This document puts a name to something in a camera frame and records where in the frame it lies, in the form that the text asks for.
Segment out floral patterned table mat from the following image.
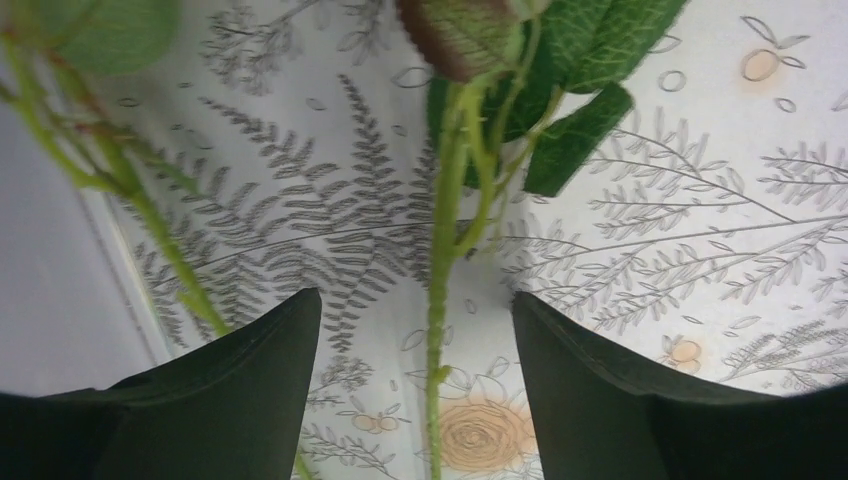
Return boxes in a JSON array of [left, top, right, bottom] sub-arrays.
[[97, 1, 847, 479]]

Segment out pink fake flower bunch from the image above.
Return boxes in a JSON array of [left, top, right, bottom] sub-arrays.
[[1, 1, 232, 336]]

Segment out green leafy flower stem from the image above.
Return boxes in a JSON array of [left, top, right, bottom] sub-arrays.
[[395, 0, 685, 479]]

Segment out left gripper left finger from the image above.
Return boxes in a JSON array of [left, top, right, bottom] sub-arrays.
[[1, 288, 322, 479]]

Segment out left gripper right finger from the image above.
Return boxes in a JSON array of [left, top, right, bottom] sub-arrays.
[[511, 292, 847, 480]]

